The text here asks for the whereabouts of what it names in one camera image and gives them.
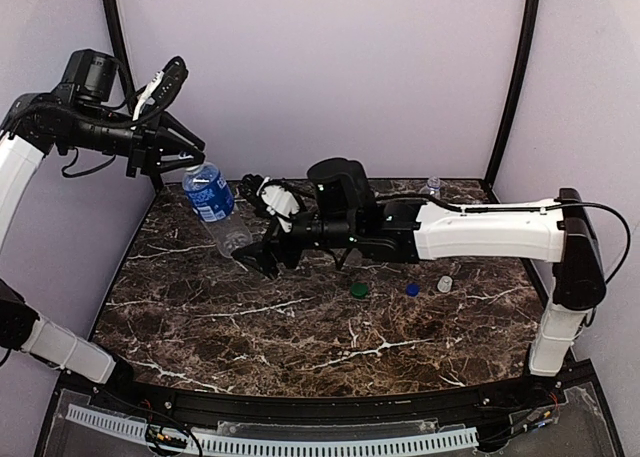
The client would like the Pocari Sweat bottle white cap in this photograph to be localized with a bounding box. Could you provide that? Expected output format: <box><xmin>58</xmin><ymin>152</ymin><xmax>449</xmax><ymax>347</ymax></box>
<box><xmin>182</xmin><ymin>162</ymin><xmax>253</xmax><ymax>258</ymax></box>

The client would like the green Starbucks bottle cap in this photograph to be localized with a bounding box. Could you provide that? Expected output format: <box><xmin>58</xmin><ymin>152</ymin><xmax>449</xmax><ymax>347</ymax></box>
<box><xmin>349</xmin><ymin>282</ymin><xmax>369</xmax><ymax>299</ymax></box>

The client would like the blue Pepsi bottle cap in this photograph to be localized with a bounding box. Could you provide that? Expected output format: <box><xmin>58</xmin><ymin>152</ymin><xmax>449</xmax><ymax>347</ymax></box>
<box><xmin>406</xmin><ymin>283</ymin><xmax>420</xmax><ymax>297</ymax></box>

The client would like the Pepsi bottle blue label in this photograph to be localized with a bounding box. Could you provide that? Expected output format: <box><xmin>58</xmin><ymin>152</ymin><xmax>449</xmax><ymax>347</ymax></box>
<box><xmin>419</xmin><ymin>176</ymin><xmax>441</xmax><ymax>199</ymax></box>

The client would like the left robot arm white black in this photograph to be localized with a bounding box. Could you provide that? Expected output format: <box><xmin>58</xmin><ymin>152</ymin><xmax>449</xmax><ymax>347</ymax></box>
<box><xmin>1</xmin><ymin>49</ymin><xmax>205</xmax><ymax>385</ymax></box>

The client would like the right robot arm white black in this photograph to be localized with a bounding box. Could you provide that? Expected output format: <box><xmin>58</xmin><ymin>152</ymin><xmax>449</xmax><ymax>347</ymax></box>
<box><xmin>232</xmin><ymin>157</ymin><xmax>612</xmax><ymax>377</ymax></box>

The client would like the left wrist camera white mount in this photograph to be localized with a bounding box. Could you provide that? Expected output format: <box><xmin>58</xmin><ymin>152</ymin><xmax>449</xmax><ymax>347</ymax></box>
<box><xmin>132</xmin><ymin>56</ymin><xmax>188</xmax><ymax>124</ymax></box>

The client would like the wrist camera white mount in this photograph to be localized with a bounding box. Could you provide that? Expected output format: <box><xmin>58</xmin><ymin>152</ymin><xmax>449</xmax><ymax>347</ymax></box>
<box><xmin>238</xmin><ymin>174</ymin><xmax>306</xmax><ymax>233</ymax></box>
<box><xmin>132</xmin><ymin>56</ymin><xmax>188</xmax><ymax>124</ymax></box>

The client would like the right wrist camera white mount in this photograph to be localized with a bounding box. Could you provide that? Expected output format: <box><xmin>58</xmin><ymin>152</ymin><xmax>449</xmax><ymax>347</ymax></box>
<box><xmin>238</xmin><ymin>174</ymin><xmax>306</xmax><ymax>233</ymax></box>

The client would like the black left corner frame post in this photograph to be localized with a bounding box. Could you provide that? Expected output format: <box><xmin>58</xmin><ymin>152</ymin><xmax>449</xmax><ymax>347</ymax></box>
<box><xmin>98</xmin><ymin>0</ymin><xmax>165</xmax><ymax>191</ymax></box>

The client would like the black corner frame post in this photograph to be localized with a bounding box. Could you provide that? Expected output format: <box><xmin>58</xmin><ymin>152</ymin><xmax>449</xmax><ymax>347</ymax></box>
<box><xmin>98</xmin><ymin>0</ymin><xmax>165</xmax><ymax>191</ymax></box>
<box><xmin>484</xmin><ymin>0</ymin><xmax>540</xmax><ymax>189</ymax></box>

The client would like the black right corner frame post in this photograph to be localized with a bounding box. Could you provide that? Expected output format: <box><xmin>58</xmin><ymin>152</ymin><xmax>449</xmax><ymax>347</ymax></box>
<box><xmin>484</xmin><ymin>0</ymin><xmax>540</xmax><ymax>189</ymax></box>

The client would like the white slotted cable duct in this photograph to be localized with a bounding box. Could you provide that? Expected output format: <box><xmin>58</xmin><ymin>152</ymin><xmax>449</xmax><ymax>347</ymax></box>
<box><xmin>65</xmin><ymin>404</ymin><xmax>478</xmax><ymax>456</ymax></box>

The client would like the black front table rail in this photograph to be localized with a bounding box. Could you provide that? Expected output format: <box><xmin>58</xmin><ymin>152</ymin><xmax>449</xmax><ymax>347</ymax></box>
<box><xmin>91</xmin><ymin>359</ymin><xmax>577</xmax><ymax>428</ymax></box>

